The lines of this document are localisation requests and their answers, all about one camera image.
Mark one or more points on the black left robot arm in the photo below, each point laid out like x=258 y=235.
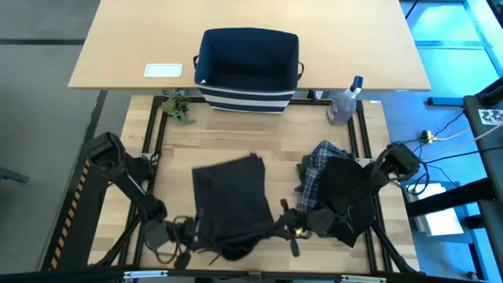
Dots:
x=125 y=181

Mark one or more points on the black aluminium table frame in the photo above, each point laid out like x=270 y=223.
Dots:
x=255 y=100

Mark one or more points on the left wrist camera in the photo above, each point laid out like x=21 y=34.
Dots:
x=156 y=236

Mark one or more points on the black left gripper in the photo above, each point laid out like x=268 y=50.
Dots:
x=184 y=232

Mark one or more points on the black yellow striped base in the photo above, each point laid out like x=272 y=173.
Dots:
x=84 y=220

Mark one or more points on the navy white striped fabric bin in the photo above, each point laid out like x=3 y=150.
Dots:
x=247 y=59

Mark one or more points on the white box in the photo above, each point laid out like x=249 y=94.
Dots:
x=440 y=216

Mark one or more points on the blue plaid shirt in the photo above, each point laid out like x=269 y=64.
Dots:
x=314 y=173

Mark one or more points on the small green succulent plant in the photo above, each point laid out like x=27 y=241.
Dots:
x=177 y=108

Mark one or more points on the white rectangular tray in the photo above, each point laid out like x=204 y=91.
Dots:
x=163 y=70

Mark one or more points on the grey metal corner bracket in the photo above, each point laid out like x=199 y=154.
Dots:
x=363 y=161

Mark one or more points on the black knit garment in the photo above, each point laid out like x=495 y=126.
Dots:
x=346 y=188

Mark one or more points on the clear spray bottle blue nozzle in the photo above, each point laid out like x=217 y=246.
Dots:
x=342 y=108

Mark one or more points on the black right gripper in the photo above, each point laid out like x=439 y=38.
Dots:
x=296 y=222

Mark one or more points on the white marker card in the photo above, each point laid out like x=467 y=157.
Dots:
x=491 y=117

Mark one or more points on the yellow power strip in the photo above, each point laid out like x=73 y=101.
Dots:
x=428 y=137

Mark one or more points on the black cloth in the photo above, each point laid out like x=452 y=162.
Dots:
x=232 y=200

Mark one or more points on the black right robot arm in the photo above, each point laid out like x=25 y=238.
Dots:
x=393 y=169

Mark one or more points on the light wooden desk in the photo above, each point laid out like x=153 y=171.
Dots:
x=353 y=47

